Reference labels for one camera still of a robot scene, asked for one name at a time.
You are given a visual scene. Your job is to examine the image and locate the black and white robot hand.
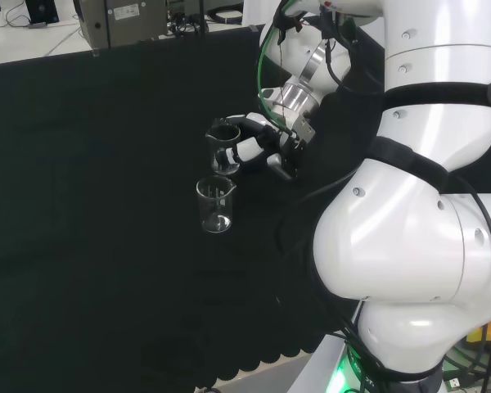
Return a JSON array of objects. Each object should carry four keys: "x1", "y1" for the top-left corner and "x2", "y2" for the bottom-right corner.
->
[{"x1": 214, "y1": 112, "x2": 312, "y2": 182}]

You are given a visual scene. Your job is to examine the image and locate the clear glass beaker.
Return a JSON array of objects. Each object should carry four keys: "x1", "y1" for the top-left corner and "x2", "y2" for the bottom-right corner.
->
[
  {"x1": 196, "y1": 176, "x2": 236, "y2": 235},
  {"x1": 205, "y1": 124, "x2": 242, "y2": 177}
]

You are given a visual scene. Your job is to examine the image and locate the black bench cloth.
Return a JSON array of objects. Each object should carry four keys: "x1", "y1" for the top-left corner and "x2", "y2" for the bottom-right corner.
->
[{"x1": 0, "y1": 23, "x2": 389, "y2": 388}]

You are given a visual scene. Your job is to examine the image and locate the grey metal cabinet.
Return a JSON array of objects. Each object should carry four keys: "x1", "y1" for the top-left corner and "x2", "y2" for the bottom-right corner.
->
[{"x1": 79, "y1": 0, "x2": 169, "y2": 48}]

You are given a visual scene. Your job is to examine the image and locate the black computer tower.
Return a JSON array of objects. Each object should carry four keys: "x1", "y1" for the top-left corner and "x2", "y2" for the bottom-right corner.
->
[{"x1": 25, "y1": 0, "x2": 61, "y2": 25}]

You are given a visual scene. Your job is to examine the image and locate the yellow stop button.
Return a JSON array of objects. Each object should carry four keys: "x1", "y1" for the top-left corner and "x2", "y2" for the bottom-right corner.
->
[{"x1": 466, "y1": 314, "x2": 491, "y2": 349}]

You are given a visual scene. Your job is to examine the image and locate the green robot cable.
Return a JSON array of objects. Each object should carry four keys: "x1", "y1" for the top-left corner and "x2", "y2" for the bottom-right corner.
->
[{"x1": 256, "y1": 0, "x2": 296, "y2": 137}]

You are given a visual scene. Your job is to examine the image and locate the tangled floor cable bundle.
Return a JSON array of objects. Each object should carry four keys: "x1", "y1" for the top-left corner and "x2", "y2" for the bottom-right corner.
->
[{"x1": 167, "y1": 7, "x2": 208, "y2": 38}]

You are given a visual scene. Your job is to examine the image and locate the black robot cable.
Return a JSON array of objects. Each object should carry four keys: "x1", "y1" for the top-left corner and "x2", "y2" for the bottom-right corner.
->
[{"x1": 444, "y1": 174, "x2": 491, "y2": 393}]

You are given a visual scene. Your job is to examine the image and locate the grey floor cable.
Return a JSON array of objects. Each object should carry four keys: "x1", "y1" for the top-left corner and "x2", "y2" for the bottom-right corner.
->
[{"x1": 5, "y1": 2, "x2": 30, "y2": 26}]

